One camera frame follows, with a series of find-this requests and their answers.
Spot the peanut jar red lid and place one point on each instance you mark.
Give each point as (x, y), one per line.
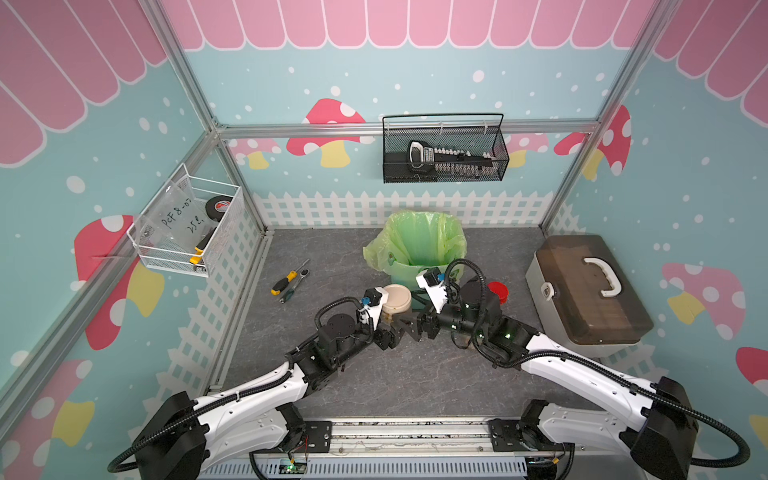
(500, 290)

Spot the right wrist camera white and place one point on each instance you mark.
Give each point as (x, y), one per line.
(432, 280)

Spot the black wire mesh basket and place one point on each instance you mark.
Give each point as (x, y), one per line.
(475, 132)

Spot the yellow black screwdriver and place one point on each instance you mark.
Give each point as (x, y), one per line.
(285, 281)

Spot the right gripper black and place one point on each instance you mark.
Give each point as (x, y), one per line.
(432, 318)

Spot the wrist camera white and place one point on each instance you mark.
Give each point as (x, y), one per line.
(372, 306)
(432, 280)

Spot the socket wrench set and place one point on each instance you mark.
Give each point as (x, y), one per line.
(424, 159)

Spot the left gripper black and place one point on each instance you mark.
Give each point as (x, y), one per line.
(391, 338)

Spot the green plastic bin liner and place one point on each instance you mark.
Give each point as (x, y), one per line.
(416, 238)

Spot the black tape roll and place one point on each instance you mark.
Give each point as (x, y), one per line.
(217, 206)

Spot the brown lidded tool box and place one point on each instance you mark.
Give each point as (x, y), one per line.
(583, 299)

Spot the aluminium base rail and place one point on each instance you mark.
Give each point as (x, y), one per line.
(422, 448)

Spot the green trash bin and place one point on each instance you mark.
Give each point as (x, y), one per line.
(405, 274)

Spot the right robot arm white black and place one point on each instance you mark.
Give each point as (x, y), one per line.
(657, 426)

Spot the clear wall bin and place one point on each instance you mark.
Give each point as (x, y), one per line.
(169, 228)

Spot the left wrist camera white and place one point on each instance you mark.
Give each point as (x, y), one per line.
(372, 306)

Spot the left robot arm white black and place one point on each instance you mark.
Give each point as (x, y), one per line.
(186, 436)

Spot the yellow utility knife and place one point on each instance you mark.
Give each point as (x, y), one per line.
(197, 258)

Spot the peanut jar beige lid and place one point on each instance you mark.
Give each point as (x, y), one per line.
(399, 301)

